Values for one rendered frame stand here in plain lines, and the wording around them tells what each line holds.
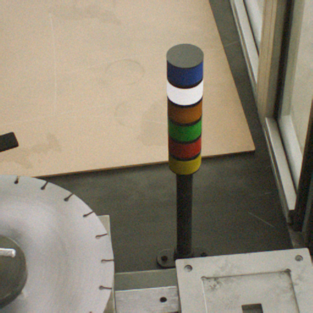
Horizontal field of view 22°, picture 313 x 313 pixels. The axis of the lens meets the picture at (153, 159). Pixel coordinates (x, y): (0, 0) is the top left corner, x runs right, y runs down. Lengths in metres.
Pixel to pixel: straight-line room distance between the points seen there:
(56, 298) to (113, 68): 0.69
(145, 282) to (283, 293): 0.26
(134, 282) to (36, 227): 0.23
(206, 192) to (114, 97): 0.28
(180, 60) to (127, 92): 0.57
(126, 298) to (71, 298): 0.23
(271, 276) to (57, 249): 0.28
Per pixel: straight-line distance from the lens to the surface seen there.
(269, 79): 1.36
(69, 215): 1.07
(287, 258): 1.09
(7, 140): 1.22
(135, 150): 1.41
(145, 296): 1.21
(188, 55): 0.96
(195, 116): 1.01
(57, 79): 1.56
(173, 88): 0.98
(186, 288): 1.05
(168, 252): 1.27
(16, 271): 1.02
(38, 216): 1.08
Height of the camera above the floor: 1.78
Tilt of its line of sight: 47 degrees down
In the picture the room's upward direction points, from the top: 2 degrees counter-clockwise
